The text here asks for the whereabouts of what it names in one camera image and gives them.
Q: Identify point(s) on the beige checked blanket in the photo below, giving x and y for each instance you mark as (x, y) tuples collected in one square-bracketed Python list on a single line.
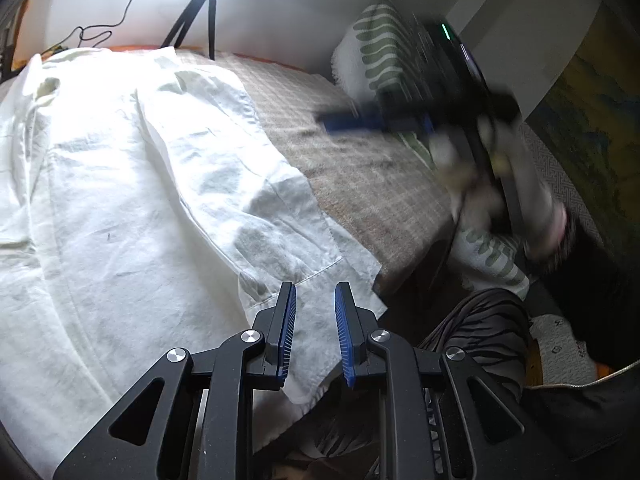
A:
[(360, 180)]

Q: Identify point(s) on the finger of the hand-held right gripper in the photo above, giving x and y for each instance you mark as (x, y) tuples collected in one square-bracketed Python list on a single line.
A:
[(350, 122)]

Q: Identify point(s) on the dark cloth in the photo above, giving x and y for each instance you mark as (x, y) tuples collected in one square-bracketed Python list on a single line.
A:
[(575, 420)]

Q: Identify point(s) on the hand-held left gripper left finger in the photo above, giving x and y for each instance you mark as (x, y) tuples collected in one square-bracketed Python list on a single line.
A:
[(287, 330)]

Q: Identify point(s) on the person's right hand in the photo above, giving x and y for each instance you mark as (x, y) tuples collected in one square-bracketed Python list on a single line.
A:
[(537, 195)]

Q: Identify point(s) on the black mini tripod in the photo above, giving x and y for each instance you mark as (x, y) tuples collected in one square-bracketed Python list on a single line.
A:
[(210, 10)]

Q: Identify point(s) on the person's right forearm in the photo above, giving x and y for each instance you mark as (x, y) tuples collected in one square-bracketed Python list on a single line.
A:
[(590, 260)]

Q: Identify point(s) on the landscape painting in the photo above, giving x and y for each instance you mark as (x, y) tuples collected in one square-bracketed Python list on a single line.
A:
[(595, 125)]

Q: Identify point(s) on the white long-sleeved shirt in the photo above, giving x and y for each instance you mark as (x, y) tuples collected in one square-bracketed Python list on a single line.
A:
[(125, 185)]

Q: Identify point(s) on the white patterned mat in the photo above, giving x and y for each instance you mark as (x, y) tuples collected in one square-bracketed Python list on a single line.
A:
[(560, 350)]

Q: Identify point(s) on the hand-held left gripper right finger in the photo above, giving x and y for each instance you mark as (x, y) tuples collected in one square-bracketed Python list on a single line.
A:
[(345, 335)]

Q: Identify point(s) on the green striped pillow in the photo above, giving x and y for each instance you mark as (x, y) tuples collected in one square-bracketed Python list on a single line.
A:
[(372, 45)]

